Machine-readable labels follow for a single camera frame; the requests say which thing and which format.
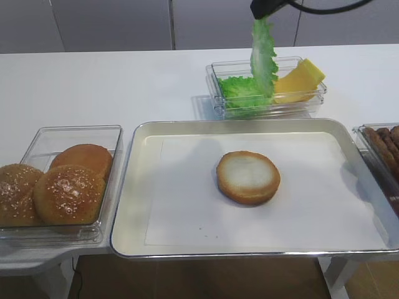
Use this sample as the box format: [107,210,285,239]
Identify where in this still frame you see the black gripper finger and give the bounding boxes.
[250,0,282,19]

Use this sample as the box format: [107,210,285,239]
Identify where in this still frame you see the green lettuce leaf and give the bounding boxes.
[250,16,279,98]
[218,75,277,118]

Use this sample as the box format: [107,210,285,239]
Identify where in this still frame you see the clear lettuce cheese container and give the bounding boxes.
[206,57,327,120]

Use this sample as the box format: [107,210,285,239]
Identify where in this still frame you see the yellow cheese slice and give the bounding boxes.
[297,59,325,90]

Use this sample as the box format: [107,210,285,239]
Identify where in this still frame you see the orange cheese slice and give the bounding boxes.
[274,67,318,104]

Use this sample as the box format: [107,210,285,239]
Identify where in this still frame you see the brown meat patty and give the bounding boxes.
[363,127,398,182]
[377,128,398,168]
[390,126,399,149]

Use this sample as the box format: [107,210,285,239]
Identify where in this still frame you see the bottom bun half on tray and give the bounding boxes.
[216,151,281,206]

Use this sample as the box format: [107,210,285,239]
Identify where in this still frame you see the clear patty tomato container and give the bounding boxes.
[353,123,398,214]

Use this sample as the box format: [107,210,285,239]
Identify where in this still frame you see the white paper sheet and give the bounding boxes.
[145,133,388,252]

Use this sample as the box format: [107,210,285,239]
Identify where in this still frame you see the plain bun half in container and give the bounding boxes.
[49,144,113,182]

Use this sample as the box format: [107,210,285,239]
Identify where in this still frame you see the clear bun container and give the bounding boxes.
[1,125,123,248]

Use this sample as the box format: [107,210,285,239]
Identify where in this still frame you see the metal baking tray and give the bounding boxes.
[111,118,398,258]

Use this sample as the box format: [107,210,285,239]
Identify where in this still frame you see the right sesame bun top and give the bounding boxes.
[33,164,106,225]

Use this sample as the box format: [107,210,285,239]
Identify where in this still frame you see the sesame bun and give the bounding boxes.
[1,164,44,227]
[33,164,106,225]

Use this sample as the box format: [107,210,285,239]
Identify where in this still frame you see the left sesame bun top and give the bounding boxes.
[1,164,44,227]

